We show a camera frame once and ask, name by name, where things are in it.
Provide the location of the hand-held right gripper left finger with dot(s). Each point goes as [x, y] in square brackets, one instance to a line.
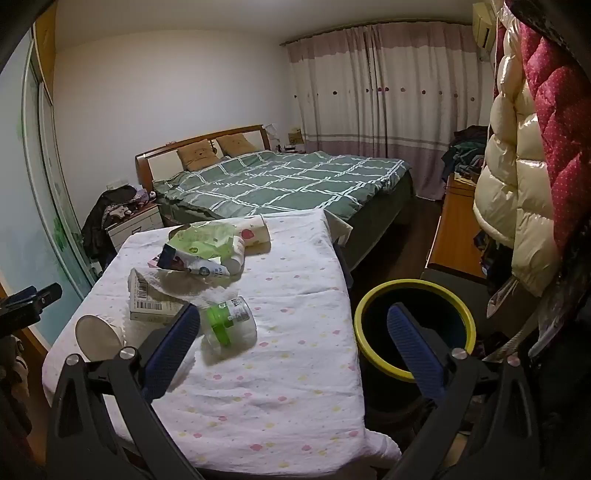
[173, 346]

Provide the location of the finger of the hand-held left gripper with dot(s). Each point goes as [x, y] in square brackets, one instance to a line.
[44, 295]

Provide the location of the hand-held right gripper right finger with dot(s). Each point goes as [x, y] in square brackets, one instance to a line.
[415, 355]

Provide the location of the yellow-rimmed dark waste bin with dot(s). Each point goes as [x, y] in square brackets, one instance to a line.
[438, 314]

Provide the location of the white barcode box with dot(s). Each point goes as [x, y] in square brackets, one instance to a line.
[143, 300]

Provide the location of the white tissue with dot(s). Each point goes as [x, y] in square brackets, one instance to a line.
[184, 288]

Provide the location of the plain white paper cup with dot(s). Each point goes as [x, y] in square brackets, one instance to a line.
[99, 337]

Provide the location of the blue and white packet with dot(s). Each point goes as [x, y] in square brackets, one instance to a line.
[198, 267]

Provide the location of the small white bottle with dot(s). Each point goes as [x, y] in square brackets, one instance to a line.
[238, 258]

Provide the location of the green wet wipe pack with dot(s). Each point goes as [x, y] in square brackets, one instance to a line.
[203, 240]

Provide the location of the small pink-brown box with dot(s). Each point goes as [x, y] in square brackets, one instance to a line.
[254, 230]

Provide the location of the sliding wardrobe door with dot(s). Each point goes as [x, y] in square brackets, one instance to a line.
[37, 207]

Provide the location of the dark clothes heap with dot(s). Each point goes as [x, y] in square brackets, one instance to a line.
[101, 217]

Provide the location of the white dotted table cloth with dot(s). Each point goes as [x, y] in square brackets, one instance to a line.
[286, 369]

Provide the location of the white nightstand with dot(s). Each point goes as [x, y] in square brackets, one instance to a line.
[138, 226]

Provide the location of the low wooden cabinet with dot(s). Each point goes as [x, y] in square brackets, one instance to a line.
[455, 230]

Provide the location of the wooden bed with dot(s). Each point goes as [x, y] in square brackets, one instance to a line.
[392, 203]

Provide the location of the brown pillow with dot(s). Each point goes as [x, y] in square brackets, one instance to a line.
[238, 145]
[198, 154]

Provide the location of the green checked duvet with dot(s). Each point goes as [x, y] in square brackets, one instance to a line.
[277, 180]

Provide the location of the cream puffer jacket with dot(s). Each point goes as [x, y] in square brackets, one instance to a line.
[521, 184]

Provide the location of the pile of mixed clothes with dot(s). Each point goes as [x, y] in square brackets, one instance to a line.
[466, 152]

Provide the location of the small cardboard box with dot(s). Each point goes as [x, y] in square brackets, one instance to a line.
[295, 137]

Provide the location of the white and mauve curtain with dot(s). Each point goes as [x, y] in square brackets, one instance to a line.
[369, 92]

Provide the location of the red dotted puffer jacket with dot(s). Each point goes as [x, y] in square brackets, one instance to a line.
[563, 115]

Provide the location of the wall air conditioner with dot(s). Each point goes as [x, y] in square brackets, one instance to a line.
[482, 23]

